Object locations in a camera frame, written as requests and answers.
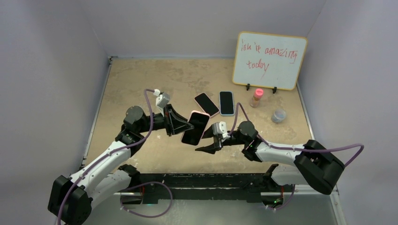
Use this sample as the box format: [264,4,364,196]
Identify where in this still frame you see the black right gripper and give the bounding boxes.
[194,125,247,155]

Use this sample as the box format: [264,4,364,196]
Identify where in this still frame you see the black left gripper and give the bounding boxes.
[138,104,193,136]

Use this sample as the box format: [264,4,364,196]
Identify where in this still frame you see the black phone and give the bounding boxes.
[181,112,209,146]

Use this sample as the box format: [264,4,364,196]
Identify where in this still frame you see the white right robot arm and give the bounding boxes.
[196,121,345,195]

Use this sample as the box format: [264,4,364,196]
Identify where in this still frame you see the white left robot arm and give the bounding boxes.
[47,104,194,225]

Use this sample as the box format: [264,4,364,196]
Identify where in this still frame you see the phone in blue case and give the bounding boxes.
[219,91,235,116]

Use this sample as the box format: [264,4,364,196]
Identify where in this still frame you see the pink capped bottle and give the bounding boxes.
[250,88,264,107]

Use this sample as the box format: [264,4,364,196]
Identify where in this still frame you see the small clear jar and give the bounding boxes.
[271,108,286,124]

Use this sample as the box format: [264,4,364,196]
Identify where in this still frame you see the yellow framed whiteboard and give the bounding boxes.
[232,31,308,90]

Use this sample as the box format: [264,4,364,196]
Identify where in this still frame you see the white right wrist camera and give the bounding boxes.
[212,121,230,141]

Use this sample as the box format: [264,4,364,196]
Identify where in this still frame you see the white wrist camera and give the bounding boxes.
[153,89,171,109]
[212,121,230,141]

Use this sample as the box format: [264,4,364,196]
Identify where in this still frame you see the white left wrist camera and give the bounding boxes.
[153,89,171,109]

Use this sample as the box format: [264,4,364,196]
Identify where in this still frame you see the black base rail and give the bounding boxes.
[122,173,293,204]

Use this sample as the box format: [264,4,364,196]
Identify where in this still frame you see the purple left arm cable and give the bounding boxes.
[56,89,156,225]

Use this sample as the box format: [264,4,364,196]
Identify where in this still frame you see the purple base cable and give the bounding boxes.
[120,180,174,219]

